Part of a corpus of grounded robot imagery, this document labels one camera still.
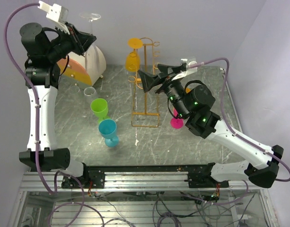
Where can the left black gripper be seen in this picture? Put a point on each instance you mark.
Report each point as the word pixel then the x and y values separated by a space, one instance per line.
pixel 83 40

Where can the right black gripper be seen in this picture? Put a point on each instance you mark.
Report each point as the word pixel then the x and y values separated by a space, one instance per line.
pixel 149 81

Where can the clear wine glass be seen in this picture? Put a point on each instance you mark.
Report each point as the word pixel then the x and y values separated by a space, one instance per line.
pixel 90 92
pixel 90 21
pixel 73 90

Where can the yellow wine glass front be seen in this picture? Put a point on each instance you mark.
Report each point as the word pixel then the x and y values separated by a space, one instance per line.
pixel 132 63

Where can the pink plastic wine glass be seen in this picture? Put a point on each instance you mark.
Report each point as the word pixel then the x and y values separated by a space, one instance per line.
pixel 177 123

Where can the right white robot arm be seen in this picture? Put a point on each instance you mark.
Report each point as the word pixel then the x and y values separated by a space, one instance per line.
pixel 261 162

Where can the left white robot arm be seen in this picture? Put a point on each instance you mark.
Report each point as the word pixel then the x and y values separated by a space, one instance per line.
pixel 43 72

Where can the green plastic wine glass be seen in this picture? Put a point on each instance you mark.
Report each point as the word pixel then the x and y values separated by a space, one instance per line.
pixel 100 109

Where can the blue plastic wine glass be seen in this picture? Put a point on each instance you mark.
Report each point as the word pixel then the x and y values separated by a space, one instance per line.
pixel 108 129

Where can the white half-round box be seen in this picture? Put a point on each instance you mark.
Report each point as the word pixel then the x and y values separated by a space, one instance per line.
pixel 77 71

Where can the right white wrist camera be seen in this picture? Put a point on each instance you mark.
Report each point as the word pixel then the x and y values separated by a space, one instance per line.
pixel 186 69

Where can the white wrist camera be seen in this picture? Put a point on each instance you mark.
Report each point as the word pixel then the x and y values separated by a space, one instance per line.
pixel 186 69
pixel 55 12

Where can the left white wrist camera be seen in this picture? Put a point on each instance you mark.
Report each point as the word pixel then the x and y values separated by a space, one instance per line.
pixel 55 12

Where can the gold wire glass rack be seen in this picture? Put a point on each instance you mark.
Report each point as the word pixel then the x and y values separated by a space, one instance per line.
pixel 135 79

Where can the aluminium mounting rail frame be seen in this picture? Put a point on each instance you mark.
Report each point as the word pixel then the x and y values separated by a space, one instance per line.
pixel 148 178

